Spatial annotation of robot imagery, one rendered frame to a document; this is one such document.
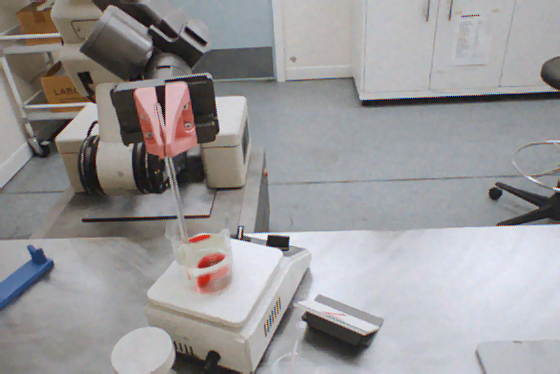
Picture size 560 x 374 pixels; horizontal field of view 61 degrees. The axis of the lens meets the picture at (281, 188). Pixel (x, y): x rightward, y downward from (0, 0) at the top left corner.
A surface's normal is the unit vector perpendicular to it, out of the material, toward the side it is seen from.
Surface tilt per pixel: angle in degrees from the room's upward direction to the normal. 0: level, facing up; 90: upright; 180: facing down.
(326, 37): 90
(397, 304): 0
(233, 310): 0
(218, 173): 90
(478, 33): 90
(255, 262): 0
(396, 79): 90
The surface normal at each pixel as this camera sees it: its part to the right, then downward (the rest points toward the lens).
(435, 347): -0.06, -0.84
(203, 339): -0.38, 0.52
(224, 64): -0.03, 0.55
